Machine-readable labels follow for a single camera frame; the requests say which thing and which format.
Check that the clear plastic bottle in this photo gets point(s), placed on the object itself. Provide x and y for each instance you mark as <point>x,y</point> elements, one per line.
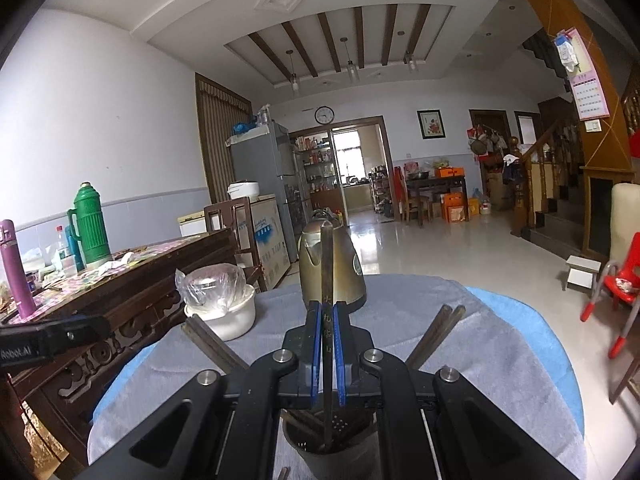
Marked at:
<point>62,255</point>

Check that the pink wall calendar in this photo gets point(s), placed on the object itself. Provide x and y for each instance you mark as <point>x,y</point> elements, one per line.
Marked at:
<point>590,90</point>

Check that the white rice cooker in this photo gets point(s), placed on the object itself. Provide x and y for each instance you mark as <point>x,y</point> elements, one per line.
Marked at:
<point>244,191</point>

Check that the clear plastic bag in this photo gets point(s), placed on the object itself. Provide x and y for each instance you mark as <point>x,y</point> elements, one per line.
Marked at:
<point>210,282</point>

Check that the blue bag on refrigerator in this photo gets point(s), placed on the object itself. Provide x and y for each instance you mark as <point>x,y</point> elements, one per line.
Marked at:
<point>244,128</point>

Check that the brown wooden door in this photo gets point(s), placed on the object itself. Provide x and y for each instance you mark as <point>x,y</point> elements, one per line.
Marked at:
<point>220,130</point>

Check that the dark wooden side table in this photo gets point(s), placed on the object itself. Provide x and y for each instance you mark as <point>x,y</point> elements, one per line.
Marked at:
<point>435,185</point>

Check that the dark wooden chopstick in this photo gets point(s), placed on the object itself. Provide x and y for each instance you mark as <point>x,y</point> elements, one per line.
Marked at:
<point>207,347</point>
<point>442,337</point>
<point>220,340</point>
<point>327,270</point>
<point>432,332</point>

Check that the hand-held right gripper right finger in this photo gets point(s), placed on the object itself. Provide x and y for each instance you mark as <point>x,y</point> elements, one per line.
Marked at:
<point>340,355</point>

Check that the wooden staircase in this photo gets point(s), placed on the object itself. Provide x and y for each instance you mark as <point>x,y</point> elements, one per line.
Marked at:
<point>555,220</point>

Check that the grey perforated chopstick holder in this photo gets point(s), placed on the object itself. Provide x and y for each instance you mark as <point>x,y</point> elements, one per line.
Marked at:
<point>320,465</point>

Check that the clear water jug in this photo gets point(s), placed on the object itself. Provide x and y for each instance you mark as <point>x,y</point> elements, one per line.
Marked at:
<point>480,200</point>

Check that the orange cardboard boxes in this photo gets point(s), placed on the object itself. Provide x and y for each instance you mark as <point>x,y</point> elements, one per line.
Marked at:
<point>457,207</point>

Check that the small white stool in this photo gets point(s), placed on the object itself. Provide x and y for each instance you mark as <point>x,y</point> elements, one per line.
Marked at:
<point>582,265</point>

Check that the red plastic chair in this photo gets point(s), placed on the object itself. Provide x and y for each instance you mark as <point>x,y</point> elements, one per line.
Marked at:
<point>625,280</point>

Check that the framed wall picture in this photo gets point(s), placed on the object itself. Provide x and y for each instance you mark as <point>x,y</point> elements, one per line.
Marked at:
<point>431,124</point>

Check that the patterned table cover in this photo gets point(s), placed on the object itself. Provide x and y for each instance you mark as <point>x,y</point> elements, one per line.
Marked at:
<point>150,252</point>

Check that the white chest freezer blue print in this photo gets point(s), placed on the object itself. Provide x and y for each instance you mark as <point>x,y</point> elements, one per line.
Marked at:
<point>267,240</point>

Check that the white pot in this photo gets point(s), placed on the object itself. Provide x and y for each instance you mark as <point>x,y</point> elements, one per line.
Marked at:
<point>227,320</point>

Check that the white light switch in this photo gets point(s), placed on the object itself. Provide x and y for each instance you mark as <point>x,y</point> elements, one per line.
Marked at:
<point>591,126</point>

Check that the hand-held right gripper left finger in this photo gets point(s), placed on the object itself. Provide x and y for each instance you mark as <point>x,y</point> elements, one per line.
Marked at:
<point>315,355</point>

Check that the carved dark wooden table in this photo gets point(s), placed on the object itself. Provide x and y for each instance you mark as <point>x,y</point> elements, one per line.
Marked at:
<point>140,310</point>

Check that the wooden dining chair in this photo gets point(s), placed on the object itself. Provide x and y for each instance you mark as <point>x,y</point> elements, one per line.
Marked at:
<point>242,220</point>

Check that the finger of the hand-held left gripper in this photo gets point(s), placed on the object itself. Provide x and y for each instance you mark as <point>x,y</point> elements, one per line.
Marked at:
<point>87,330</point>

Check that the brass-coloured electric kettle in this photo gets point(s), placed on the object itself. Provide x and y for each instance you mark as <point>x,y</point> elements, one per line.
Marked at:
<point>345,270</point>

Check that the purple drinking bottle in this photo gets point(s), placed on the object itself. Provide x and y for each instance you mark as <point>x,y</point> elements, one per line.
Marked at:
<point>17,270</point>

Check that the round wall clock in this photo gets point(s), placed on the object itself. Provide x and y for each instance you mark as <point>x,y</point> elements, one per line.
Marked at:
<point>324,115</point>

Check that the glass pendant lamp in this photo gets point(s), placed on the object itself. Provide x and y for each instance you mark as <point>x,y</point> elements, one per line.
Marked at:
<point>295,82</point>
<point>352,72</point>
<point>411,62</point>

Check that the teal thermos flask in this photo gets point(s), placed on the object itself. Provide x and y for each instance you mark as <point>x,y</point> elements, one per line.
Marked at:
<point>76,250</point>

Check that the green thermos flask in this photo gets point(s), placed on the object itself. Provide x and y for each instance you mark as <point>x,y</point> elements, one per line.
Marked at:
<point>92,230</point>

